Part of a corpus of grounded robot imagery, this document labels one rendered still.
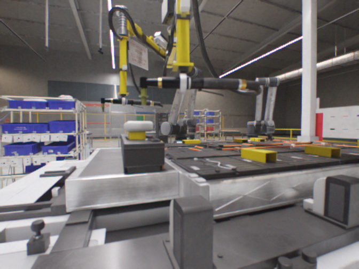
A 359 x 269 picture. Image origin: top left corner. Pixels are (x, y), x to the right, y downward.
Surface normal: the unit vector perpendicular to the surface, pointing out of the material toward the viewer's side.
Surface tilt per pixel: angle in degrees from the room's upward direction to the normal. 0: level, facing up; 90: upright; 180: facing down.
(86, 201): 90
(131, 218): 90
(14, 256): 0
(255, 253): 0
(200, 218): 90
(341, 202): 90
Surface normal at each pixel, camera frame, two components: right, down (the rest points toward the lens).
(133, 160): 0.33, 0.04
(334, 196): -0.95, 0.01
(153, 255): 0.00, -1.00
